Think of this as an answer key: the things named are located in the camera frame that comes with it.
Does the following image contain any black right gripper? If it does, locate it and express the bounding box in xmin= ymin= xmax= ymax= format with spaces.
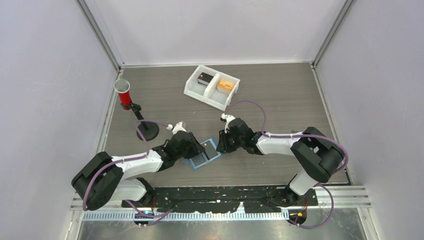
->
xmin=216 ymin=129 xmax=245 ymax=154

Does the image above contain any blue leather card holder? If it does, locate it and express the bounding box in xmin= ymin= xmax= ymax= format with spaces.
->
xmin=182 ymin=137 xmax=224 ymax=171

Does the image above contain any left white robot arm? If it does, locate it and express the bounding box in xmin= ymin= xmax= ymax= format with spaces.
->
xmin=71 ymin=131 xmax=205 ymax=211

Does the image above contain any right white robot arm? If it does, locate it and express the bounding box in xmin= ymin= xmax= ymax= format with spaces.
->
xmin=217 ymin=114 xmax=348 ymax=205

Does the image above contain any orange card box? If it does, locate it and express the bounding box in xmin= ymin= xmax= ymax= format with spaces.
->
xmin=216 ymin=79 xmax=235 ymax=95

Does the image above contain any black card box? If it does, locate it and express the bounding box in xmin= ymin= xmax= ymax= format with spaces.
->
xmin=197 ymin=72 xmax=214 ymax=86

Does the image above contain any white divided plastic bin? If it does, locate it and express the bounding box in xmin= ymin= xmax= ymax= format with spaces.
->
xmin=183 ymin=64 xmax=240 ymax=112

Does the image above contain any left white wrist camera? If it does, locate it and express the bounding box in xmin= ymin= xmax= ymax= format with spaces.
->
xmin=166 ymin=121 xmax=187 ymax=135

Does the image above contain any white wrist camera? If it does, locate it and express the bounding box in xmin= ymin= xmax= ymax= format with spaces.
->
xmin=166 ymin=121 xmax=187 ymax=135
xmin=220 ymin=113 xmax=236 ymax=133

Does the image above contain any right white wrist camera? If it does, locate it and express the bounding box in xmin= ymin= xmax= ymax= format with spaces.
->
xmin=220 ymin=113 xmax=236 ymax=133

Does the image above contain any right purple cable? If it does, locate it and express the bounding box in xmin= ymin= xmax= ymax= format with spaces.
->
xmin=220 ymin=99 xmax=350 ymax=230

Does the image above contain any purple cable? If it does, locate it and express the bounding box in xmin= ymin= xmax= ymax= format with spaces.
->
xmin=81 ymin=119 xmax=174 ymax=227
xmin=220 ymin=99 xmax=350 ymax=230

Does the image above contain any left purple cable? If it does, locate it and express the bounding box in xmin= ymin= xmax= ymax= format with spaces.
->
xmin=81 ymin=119 xmax=174 ymax=227

